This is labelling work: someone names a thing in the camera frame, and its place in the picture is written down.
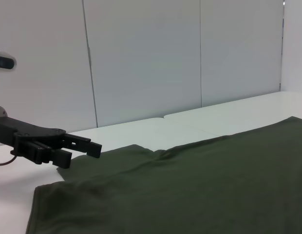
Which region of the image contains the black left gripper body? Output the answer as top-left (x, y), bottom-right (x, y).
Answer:
top-left (0, 117), bottom-right (67, 147)

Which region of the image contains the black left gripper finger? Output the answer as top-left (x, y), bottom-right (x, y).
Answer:
top-left (10, 140), bottom-right (73, 169)
top-left (50, 133), bottom-right (103, 159)

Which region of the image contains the dark green t-shirt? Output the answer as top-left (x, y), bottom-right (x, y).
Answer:
top-left (25, 116), bottom-right (302, 234)

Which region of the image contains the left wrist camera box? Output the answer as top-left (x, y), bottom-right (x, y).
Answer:
top-left (0, 48), bottom-right (18, 79)

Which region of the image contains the left gripper cable with plug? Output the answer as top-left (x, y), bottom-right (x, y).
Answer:
top-left (0, 154), bottom-right (18, 167)

